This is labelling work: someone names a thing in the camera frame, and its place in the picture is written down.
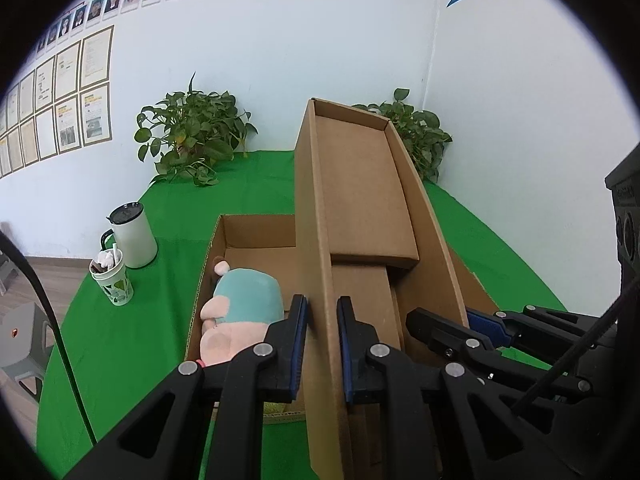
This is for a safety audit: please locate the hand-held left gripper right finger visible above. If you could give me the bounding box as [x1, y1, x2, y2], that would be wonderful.
[336, 296, 597, 480]

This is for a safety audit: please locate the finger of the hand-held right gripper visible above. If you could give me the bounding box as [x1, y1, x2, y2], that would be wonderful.
[406, 307, 593, 403]
[466, 305, 618, 348]

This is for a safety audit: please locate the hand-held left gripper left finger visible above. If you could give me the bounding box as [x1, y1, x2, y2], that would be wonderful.
[65, 294, 309, 480]

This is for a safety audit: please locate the large cardboard box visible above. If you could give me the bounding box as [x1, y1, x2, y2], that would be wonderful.
[184, 214, 501, 426]

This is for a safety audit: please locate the narrow cardboard tray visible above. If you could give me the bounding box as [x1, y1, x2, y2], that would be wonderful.
[294, 98, 471, 480]

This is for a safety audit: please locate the teal and pink plush toy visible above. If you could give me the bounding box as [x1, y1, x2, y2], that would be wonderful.
[199, 256, 287, 368]

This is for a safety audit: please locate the green tablecloth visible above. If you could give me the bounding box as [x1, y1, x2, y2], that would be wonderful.
[37, 150, 570, 480]

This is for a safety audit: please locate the green patterned paper cup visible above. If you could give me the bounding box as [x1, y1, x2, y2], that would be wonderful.
[90, 244, 135, 307]

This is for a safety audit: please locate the white tumbler with black lid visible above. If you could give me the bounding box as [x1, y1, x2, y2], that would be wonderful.
[101, 202, 159, 269]

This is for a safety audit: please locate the small potted green plant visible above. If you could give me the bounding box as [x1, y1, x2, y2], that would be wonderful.
[351, 88, 454, 184]

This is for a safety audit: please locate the large leafy pothos plant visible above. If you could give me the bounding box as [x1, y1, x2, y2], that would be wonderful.
[134, 72, 259, 188]

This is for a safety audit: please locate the grey plastic stool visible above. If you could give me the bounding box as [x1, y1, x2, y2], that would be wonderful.
[0, 302, 64, 405]
[0, 252, 22, 297]

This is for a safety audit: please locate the black cable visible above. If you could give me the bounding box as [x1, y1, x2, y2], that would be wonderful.
[512, 277, 640, 408]
[0, 230, 99, 447]

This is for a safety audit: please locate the group of framed wall documents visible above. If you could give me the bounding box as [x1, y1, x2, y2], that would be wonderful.
[0, 25, 115, 179]

